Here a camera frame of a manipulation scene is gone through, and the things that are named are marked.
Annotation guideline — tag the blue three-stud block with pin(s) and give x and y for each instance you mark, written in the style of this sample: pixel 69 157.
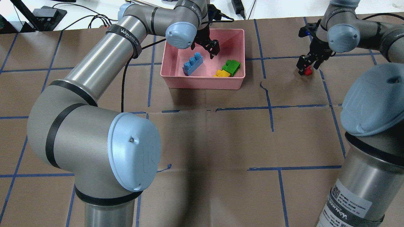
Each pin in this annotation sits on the blue three-stud block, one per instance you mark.
pixel 192 64

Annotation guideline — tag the yellow block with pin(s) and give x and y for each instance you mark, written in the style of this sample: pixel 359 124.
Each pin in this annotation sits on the yellow block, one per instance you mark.
pixel 222 73

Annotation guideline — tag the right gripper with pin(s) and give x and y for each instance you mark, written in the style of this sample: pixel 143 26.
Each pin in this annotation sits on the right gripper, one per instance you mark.
pixel 316 48

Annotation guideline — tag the pink plastic box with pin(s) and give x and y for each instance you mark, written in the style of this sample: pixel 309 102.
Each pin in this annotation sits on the pink plastic box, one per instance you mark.
pixel 231 48

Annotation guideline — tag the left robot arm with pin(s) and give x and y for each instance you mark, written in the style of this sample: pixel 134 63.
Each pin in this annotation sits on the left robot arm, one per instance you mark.
pixel 114 156

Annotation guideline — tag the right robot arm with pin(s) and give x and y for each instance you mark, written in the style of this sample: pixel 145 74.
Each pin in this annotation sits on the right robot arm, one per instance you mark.
pixel 372 115

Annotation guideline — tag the green two-stud block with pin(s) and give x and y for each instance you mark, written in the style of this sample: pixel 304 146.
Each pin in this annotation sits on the green two-stud block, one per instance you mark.
pixel 231 66

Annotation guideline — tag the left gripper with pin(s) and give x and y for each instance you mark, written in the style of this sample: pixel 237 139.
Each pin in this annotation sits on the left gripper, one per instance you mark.
pixel 204 37

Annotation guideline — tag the red small block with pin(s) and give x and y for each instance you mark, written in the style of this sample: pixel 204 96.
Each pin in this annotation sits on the red small block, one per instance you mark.
pixel 308 71

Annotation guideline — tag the black power adapter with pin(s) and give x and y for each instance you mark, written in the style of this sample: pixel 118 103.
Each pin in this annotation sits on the black power adapter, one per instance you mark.
pixel 238 7

